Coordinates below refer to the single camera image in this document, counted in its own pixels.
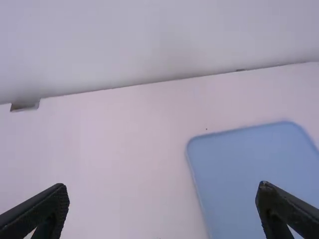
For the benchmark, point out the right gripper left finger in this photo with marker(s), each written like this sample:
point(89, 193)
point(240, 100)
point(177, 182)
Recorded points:
point(57, 199)

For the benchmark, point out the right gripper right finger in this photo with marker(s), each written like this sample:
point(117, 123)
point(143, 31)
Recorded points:
point(266, 199)

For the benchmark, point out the blue mat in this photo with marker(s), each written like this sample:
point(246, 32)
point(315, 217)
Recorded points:
point(236, 161)

